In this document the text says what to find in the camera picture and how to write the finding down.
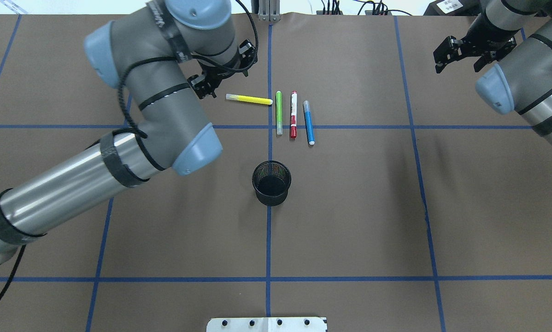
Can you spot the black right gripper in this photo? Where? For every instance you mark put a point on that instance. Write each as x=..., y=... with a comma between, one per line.
x=483, y=35

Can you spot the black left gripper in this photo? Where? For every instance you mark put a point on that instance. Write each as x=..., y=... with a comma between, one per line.
x=210, y=76

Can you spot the yellow highlighter pen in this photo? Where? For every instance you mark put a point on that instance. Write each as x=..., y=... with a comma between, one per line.
x=249, y=99

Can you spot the green highlighter pen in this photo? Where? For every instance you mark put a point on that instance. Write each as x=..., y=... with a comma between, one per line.
x=279, y=117

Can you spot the red marker pen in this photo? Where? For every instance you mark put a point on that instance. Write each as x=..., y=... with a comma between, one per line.
x=293, y=108

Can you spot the blue marker pen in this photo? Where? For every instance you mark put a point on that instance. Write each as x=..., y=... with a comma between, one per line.
x=308, y=123

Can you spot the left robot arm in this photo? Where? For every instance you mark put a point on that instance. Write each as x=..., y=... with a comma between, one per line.
x=169, y=55

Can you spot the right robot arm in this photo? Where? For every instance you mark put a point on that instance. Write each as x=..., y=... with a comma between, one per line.
x=515, y=38

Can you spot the black mesh pen cup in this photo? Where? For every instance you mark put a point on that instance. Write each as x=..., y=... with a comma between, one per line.
x=271, y=181

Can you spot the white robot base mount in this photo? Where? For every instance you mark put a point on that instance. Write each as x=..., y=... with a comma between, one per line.
x=268, y=324

